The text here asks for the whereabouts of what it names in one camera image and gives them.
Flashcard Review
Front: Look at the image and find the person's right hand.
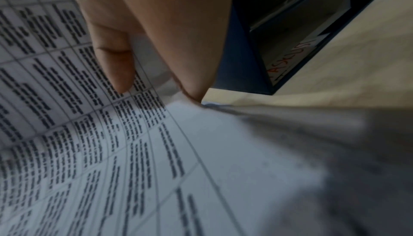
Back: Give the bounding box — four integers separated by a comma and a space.
64, 0, 238, 103

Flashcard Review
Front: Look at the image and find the stack of printed paper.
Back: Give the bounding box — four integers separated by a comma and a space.
0, 0, 413, 236

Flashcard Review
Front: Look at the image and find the white paper label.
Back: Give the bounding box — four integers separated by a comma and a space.
266, 32, 330, 88

